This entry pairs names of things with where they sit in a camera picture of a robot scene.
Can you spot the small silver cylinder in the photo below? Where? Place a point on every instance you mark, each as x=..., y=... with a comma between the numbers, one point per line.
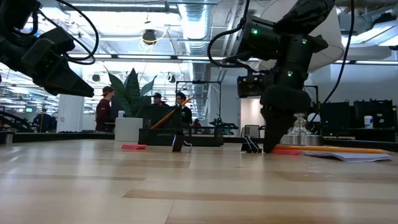
x=8, y=137

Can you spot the green plant in white pot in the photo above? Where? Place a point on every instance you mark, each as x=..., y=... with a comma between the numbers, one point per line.
x=129, y=129

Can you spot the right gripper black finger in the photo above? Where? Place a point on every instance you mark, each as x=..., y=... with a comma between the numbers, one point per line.
x=276, y=124

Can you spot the black binder clip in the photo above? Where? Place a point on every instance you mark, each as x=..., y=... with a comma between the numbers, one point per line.
x=178, y=143
x=248, y=146

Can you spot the pale blue sticky note pad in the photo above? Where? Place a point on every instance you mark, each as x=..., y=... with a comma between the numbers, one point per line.
x=351, y=157

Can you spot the black robot workstation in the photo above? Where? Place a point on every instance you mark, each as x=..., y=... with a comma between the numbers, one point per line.
x=224, y=126

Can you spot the white shade table lamp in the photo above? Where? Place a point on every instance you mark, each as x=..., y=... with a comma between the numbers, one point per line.
x=332, y=46

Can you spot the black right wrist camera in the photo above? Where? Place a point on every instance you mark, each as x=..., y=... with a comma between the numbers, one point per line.
x=252, y=84

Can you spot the grey office chair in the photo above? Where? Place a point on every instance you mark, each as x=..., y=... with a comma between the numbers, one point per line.
x=251, y=130

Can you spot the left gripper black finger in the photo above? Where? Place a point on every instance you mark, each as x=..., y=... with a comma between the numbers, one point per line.
x=65, y=81

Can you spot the person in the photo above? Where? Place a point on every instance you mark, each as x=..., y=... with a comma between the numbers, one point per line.
x=196, y=123
x=104, y=112
x=186, y=113
x=157, y=99
x=43, y=121

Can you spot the orange pencil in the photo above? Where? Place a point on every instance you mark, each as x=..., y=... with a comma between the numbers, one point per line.
x=342, y=149
x=169, y=115

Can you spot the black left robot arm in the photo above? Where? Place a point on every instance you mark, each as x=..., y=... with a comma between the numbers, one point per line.
x=15, y=12

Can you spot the black cabinets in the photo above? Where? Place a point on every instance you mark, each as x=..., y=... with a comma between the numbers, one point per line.
x=382, y=112

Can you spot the black mesh desk organizer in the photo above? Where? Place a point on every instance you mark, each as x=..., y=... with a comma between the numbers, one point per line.
x=202, y=137

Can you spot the white wipes canister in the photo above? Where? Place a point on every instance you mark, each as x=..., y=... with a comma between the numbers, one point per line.
x=368, y=122

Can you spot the black aluminium table frame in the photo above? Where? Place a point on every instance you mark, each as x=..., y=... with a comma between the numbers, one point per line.
x=62, y=137

